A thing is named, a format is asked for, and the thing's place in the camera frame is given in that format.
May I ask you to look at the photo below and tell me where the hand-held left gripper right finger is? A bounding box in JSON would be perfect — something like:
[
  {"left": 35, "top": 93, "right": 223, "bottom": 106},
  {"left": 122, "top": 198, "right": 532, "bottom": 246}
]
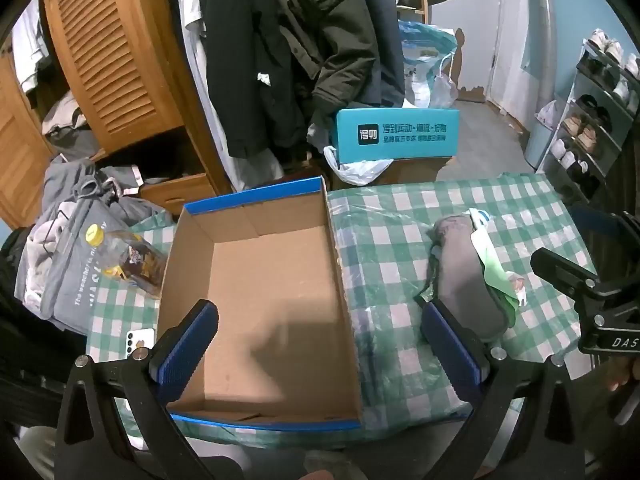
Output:
[{"left": 421, "top": 298, "right": 587, "bottom": 480}]

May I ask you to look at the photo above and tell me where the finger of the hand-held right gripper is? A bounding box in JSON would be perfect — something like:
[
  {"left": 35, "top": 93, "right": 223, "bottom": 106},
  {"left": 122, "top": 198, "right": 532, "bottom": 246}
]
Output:
[{"left": 530, "top": 247, "right": 602, "bottom": 311}]

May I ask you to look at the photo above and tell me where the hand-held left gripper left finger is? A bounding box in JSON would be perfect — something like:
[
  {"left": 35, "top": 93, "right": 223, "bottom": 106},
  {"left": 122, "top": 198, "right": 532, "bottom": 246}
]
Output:
[{"left": 54, "top": 299, "right": 221, "bottom": 480}]

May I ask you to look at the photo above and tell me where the green bubble wrap pouch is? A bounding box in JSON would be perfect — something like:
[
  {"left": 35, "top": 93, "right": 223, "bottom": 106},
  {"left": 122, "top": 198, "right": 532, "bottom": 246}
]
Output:
[{"left": 472, "top": 230, "right": 521, "bottom": 328}]

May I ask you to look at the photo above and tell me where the grey cloth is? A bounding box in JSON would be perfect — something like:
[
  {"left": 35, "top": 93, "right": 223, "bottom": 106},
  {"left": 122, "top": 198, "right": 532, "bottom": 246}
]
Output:
[{"left": 427, "top": 215, "right": 508, "bottom": 343}]

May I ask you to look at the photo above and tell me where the blue-edged cardboard box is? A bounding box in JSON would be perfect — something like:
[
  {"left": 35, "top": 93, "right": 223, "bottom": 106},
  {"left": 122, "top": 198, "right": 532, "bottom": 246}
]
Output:
[{"left": 157, "top": 176, "right": 364, "bottom": 433}]

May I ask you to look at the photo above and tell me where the person's right hand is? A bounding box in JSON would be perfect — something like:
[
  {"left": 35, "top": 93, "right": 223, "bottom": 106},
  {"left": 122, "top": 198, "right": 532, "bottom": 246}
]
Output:
[{"left": 606, "top": 359, "right": 633, "bottom": 394}]

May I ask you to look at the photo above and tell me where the small white sock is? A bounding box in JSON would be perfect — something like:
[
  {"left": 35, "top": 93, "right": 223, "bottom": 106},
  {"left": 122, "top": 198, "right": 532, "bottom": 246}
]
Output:
[{"left": 506, "top": 272, "right": 528, "bottom": 307}]

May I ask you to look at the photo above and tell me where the white smartphone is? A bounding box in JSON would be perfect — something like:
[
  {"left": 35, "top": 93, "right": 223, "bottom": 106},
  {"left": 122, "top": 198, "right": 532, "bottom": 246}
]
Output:
[{"left": 120, "top": 328, "right": 156, "bottom": 361}]

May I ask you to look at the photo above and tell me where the dark chair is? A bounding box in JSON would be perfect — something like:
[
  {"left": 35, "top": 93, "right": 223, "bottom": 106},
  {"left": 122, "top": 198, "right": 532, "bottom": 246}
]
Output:
[{"left": 570, "top": 205, "right": 640, "bottom": 281}]

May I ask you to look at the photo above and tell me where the yellow cap plastic bottle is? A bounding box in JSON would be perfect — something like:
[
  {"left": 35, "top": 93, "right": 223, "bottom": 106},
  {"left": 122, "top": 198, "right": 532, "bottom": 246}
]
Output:
[{"left": 85, "top": 224, "right": 168, "bottom": 301}]

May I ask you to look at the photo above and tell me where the light blue trash bin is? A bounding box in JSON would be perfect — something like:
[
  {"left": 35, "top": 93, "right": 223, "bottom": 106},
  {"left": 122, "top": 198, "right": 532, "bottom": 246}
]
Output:
[{"left": 522, "top": 100, "right": 558, "bottom": 171}]

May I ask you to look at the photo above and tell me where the row of shoes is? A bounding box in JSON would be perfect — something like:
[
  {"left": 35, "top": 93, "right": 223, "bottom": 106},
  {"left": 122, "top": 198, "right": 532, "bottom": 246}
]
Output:
[{"left": 550, "top": 27, "right": 640, "bottom": 183}]

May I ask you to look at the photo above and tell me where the grey printed tote bag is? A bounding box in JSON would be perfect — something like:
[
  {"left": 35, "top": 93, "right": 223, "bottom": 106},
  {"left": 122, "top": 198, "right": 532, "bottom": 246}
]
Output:
[{"left": 15, "top": 200, "right": 131, "bottom": 336}]

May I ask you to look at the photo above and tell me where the green checked tablecloth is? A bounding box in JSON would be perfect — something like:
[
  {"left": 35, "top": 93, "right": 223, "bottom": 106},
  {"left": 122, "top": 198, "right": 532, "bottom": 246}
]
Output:
[{"left": 85, "top": 172, "right": 601, "bottom": 448}]

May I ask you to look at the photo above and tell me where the shoe rack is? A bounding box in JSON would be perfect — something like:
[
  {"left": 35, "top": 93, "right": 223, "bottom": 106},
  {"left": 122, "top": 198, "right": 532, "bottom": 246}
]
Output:
[{"left": 535, "top": 37, "right": 640, "bottom": 201}]

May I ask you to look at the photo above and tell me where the brown cardboard box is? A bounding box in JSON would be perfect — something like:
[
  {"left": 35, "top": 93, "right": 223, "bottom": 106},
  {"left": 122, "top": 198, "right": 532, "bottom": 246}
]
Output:
[{"left": 370, "top": 157, "right": 453, "bottom": 186}]

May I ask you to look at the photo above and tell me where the grey hoodie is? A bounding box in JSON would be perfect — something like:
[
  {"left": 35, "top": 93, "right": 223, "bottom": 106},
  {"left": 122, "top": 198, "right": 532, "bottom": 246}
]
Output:
[{"left": 42, "top": 160, "right": 176, "bottom": 226}]

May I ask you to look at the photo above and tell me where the teal shipping box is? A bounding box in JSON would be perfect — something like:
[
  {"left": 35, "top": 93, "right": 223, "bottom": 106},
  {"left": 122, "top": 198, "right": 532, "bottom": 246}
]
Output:
[{"left": 330, "top": 107, "right": 461, "bottom": 166}]

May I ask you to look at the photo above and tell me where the white door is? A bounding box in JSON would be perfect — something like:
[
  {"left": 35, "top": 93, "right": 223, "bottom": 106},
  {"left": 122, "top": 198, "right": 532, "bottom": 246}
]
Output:
[{"left": 487, "top": 0, "right": 540, "bottom": 111}]

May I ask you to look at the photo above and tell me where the large translucent blue-striped bag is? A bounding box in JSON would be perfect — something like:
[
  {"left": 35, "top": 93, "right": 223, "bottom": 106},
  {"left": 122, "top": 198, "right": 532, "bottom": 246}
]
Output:
[{"left": 397, "top": 19, "right": 459, "bottom": 110}]

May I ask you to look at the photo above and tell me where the folded clothes pile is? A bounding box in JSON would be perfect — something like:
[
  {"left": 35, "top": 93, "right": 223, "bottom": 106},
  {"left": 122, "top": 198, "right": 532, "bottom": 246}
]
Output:
[{"left": 42, "top": 91, "right": 103, "bottom": 161}]

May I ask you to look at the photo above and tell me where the dark blue hanging coat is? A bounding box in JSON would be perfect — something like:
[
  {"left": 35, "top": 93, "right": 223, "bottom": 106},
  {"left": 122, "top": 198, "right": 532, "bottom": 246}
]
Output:
[{"left": 350, "top": 0, "right": 406, "bottom": 108}]

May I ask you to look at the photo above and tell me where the black hanging jacket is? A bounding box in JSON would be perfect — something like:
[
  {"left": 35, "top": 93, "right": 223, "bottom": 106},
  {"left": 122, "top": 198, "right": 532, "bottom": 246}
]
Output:
[{"left": 205, "top": 0, "right": 321, "bottom": 161}]

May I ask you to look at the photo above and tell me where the wooden wardrobe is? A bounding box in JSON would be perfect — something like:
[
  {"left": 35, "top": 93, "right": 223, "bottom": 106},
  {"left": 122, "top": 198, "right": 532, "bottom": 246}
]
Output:
[{"left": 0, "top": 0, "right": 236, "bottom": 231}]

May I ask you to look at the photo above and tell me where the olive green hanging jacket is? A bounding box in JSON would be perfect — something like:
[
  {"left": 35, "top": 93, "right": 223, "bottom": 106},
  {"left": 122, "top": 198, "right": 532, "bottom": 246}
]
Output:
[{"left": 267, "top": 0, "right": 381, "bottom": 131}]

